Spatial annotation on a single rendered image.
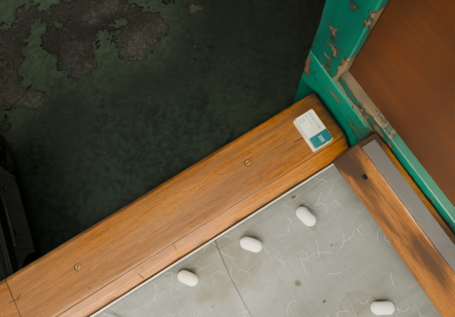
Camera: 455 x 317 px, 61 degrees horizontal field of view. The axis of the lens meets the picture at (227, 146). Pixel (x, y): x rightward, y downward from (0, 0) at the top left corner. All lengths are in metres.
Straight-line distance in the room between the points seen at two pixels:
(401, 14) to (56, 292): 0.60
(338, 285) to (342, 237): 0.07
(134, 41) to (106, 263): 1.15
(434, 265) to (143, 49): 1.33
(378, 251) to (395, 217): 0.11
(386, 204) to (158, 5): 1.35
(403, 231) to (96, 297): 0.46
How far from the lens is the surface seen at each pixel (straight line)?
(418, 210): 0.58
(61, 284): 0.69
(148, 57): 1.62
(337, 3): 0.51
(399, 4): 0.44
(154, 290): 0.67
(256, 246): 0.63
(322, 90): 0.67
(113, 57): 1.66
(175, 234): 0.63
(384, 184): 0.57
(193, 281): 0.64
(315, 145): 0.63
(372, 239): 0.68
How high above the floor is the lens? 1.39
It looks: 75 degrees down
